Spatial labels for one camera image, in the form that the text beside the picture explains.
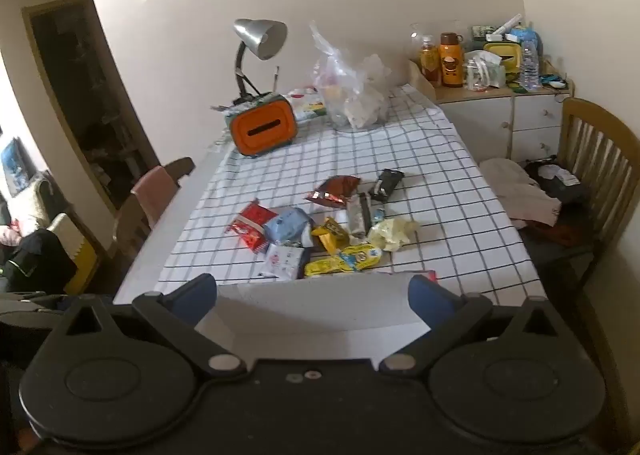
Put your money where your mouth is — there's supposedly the white red cardboard box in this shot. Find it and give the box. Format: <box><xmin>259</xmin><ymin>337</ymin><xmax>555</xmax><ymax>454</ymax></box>
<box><xmin>114</xmin><ymin>269</ymin><xmax>547</xmax><ymax>362</ymax></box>

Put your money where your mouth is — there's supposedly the white green tissue pack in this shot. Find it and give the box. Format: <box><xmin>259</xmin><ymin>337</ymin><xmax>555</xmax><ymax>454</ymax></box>
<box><xmin>464</xmin><ymin>50</ymin><xmax>508</xmax><ymax>90</ymax></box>

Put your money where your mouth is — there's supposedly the dark wooden chair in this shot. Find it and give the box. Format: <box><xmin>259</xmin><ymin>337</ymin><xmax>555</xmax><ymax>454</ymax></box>
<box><xmin>112</xmin><ymin>156</ymin><xmax>196</xmax><ymax>261</ymax></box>

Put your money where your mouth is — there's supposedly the clear plastic bag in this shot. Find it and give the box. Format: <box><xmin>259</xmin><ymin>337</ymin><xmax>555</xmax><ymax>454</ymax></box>
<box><xmin>309</xmin><ymin>20</ymin><xmax>393</xmax><ymax>131</ymax></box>

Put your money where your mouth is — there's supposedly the orange teal tissue box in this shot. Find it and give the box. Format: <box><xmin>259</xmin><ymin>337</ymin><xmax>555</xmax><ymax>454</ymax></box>
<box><xmin>227</xmin><ymin>92</ymin><xmax>298</xmax><ymax>157</ymax></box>

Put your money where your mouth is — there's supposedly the pale yellow wrapper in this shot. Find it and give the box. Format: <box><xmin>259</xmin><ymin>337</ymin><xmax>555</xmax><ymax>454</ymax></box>
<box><xmin>367</xmin><ymin>216</ymin><xmax>421</xmax><ymax>252</ymax></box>

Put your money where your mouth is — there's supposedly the black bag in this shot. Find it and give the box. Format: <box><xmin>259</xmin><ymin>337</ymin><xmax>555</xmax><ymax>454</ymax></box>
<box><xmin>525</xmin><ymin>158</ymin><xmax>588</xmax><ymax>206</ymax></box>

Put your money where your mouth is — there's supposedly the light wooden chair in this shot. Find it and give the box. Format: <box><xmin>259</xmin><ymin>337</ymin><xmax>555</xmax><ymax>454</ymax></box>
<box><xmin>520</xmin><ymin>98</ymin><xmax>640</xmax><ymax>286</ymax></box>

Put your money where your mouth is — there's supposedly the dark red snack packet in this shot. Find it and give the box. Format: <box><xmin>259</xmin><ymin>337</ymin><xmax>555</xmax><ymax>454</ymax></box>
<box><xmin>304</xmin><ymin>175</ymin><xmax>362</xmax><ymax>208</ymax></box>

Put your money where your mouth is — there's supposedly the silver desk lamp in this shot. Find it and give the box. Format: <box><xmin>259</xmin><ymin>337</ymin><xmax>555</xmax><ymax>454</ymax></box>
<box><xmin>232</xmin><ymin>18</ymin><xmax>288</xmax><ymax>106</ymax></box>

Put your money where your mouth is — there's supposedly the black jacket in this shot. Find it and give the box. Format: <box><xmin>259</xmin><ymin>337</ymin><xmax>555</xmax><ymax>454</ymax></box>
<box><xmin>5</xmin><ymin>230</ymin><xmax>78</xmax><ymax>293</ymax></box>

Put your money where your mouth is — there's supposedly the blue wall picture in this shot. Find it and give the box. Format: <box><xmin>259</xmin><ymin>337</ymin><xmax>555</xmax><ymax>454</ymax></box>
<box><xmin>0</xmin><ymin>138</ymin><xmax>36</xmax><ymax>196</ymax></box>

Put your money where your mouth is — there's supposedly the pink cloth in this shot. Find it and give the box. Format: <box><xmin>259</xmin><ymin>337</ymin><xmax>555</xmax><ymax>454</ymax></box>
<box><xmin>131</xmin><ymin>165</ymin><xmax>180</xmax><ymax>231</ymax></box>

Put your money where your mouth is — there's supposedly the small yellow snack packet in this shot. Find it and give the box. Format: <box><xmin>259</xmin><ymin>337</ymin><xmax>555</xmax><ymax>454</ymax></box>
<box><xmin>311</xmin><ymin>216</ymin><xmax>350</xmax><ymax>255</ymax></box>

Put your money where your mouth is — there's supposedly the white drawer cabinet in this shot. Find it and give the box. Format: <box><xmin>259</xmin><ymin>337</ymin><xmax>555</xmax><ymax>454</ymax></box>
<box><xmin>407</xmin><ymin>70</ymin><xmax>576</xmax><ymax>171</ymax></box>

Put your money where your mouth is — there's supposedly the silver black-striped snack packet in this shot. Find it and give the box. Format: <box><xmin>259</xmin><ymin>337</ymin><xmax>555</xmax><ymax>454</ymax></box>
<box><xmin>346</xmin><ymin>192</ymin><xmax>386</xmax><ymax>238</ymax></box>

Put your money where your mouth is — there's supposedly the red white snack packet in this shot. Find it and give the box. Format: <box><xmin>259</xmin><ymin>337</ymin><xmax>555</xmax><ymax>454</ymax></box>
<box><xmin>226</xmin><ymin>200</ymin><xmax>279</xmax><ymax>253</ymax></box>

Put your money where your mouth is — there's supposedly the black snack packet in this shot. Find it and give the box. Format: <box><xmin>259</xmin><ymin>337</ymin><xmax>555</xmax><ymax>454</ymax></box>
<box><xmin>368</xmin><ymin>168</ymin><xmax>405</xmax><ymax>202</ymax></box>

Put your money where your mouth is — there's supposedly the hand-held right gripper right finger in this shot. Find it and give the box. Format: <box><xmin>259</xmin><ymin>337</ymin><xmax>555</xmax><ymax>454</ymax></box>
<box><xmin>379</xmin><ymin>274</ymin><xmax>576</xmax><ymax>376</ymax></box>

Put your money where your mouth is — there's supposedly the colourful printed packet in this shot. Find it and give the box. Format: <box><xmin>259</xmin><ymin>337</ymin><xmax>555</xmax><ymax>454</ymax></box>
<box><xmin>286</xmin><ymin>86</ymin><xmax>328</xmax><ymax>123</ymax></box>

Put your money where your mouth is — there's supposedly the orange thermos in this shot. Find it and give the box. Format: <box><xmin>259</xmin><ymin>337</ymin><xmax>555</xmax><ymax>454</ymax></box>
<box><xmin>439</xmin><ymin>32</ymin><xmax>466</xmax><ymax>87</ymax></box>

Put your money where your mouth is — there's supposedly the white checkered tablecloth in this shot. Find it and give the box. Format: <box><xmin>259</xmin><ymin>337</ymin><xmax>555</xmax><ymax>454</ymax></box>
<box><xmin>159</xmin><ymin>83</ymin><xmax>546</xmax><ymax>298</ymax></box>

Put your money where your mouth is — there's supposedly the blue snack packet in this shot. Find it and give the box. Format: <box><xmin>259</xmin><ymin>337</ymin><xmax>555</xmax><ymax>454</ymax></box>
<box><xmin>263</xmin><ymin>208</ymin><xmax>315</xmax><ymax>247</ymax></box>

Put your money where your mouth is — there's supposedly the clear water bottle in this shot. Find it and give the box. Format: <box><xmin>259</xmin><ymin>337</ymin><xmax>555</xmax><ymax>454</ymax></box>
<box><xmin>519</xmin><ymin>41</ymin><xmax>543</xmax><ymax>91</ymax></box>

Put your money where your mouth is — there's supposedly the beige clothing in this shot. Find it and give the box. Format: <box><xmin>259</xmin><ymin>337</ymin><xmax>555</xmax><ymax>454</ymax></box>
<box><xmin>479</xmin><ymin>158</ymin><xmax>563</xmax><ymax>231</ymax></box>

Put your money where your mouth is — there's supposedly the blue plastic bag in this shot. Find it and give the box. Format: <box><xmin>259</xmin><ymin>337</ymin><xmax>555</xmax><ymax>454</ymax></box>
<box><xmin>510</xmin><ymin>24</ymin><xmax>543</xmax><ymax>56</ymax></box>

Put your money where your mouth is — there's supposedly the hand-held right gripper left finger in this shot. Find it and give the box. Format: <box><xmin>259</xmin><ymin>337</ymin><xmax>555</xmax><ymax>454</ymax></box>
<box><xmin>50</xmin><ymin>274</ymin><xmax>248</xmax><ymax>378</ymax></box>

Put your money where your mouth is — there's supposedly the yellow cushion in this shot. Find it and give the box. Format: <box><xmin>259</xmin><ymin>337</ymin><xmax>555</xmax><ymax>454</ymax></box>
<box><xmin>47</xmin><ymin>212</ymin><xmax>98</xmax><ymax>293</ymax></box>

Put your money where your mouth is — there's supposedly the long yellow snack packet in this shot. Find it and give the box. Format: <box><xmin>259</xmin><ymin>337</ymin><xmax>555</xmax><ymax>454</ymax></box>
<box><xmin>304</xmin><ymin>242</ymin><xmax>385</xmax><ymax>277</ymax></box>

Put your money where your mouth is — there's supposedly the dark wooden bookcase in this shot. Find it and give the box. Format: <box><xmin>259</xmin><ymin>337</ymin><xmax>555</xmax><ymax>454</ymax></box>
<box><xmin>22</xmin><ymin>0</ymin><xmax>158</xmax><ymax>211</ymax></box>

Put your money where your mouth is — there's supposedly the amber drink bottle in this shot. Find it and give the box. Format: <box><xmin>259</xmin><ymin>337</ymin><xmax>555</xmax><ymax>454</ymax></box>
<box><xmin>419</xmin><ymin>35</ymin><xmax>442</xmax><ymax>85</ymax></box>

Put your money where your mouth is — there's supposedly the yellow box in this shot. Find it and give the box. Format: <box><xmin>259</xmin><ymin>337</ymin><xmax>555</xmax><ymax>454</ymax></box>
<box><xmin>482</xmin><ymin>40</ymin><xmax>523</xmax><ymax>72</ymax></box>

